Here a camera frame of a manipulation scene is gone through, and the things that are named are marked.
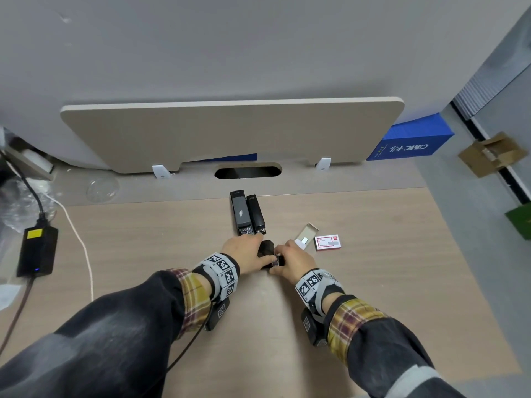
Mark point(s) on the person's left hand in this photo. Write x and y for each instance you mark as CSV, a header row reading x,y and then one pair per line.
x,y
240,251

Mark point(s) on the person's right hand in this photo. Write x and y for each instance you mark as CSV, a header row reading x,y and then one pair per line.
x,y
299,263

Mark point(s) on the person's left fingers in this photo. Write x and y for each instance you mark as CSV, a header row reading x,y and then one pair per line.
x,y
256,244

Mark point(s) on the person's right fingers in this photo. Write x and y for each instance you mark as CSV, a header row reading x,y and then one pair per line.
x,y
280,254

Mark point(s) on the small black stapler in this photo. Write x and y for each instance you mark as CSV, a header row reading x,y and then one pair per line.
x,y
267,252

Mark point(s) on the person's right forearm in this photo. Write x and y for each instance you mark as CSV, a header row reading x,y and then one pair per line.
x,y
385,348

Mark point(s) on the person's left forearm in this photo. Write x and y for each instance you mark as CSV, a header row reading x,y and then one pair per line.
x,y
108,331

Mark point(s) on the plain black stapler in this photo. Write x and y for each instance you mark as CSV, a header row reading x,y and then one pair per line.
x,y
256,215

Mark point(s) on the open white staple tray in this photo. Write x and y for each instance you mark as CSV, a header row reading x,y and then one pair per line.
x,y
306,236

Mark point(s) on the black stapler with grey top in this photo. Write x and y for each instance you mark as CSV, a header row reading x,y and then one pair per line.
x,y
239,213

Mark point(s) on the left wristband with marker tags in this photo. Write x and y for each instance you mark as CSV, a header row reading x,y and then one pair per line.
x,y
220,271

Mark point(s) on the wristband with marker tags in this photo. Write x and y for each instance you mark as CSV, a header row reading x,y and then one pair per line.
x,y
220,271
317,288

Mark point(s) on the right wristband with marker tags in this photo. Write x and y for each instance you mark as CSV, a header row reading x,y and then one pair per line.
x,y
317,288

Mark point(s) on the red and white staple box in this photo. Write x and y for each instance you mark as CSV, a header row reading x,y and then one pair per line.
x,y
328,242

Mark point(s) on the beige desk divider panel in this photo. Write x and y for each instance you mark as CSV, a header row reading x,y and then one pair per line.
x,y
232,130

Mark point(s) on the clear plastic lid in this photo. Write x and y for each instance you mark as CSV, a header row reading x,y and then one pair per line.
x,y
101,189

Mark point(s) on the blue cardboard box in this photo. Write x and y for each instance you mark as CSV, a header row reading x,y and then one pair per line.
x,y
415,140

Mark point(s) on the black power adapter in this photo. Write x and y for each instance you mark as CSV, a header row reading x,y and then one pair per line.
x,y
37,252

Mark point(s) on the open brown cardboard box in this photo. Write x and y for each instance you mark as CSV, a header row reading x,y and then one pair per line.
x,y
483,155

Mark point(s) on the clear plastic bag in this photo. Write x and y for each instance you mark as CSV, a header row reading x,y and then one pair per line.
x,y
18,207

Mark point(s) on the green box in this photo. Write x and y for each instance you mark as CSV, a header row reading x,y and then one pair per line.
x,y
520,221

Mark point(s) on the beige tilted device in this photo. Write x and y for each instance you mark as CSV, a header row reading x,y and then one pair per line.
x,y
27,161

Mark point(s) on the white paper sheet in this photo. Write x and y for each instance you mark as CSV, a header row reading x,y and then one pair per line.
x,y
8,296

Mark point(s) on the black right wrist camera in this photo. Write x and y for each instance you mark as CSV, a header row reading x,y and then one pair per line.
x,y
313,327

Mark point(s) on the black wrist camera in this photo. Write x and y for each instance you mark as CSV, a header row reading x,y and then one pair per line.
x,y
313,327
217,314

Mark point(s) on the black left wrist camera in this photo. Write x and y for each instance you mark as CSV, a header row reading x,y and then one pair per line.
x,y
217,314

